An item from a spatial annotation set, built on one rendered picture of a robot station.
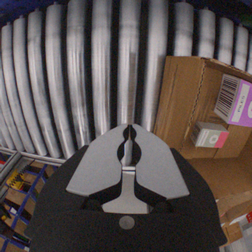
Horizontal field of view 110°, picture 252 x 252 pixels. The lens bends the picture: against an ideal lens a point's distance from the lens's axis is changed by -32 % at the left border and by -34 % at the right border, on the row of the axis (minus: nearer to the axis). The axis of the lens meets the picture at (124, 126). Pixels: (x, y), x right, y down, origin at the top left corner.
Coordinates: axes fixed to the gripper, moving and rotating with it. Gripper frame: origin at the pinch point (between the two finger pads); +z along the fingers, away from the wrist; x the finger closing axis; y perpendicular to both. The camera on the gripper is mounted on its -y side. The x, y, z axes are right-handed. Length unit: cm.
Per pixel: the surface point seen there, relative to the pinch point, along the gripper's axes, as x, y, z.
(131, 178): 5, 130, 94
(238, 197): 66, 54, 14
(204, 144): 20.2, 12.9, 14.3
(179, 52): 11.1, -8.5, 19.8
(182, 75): 7.5, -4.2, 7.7
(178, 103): 7.2, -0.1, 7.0
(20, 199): -76, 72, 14
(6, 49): -38.0, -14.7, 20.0
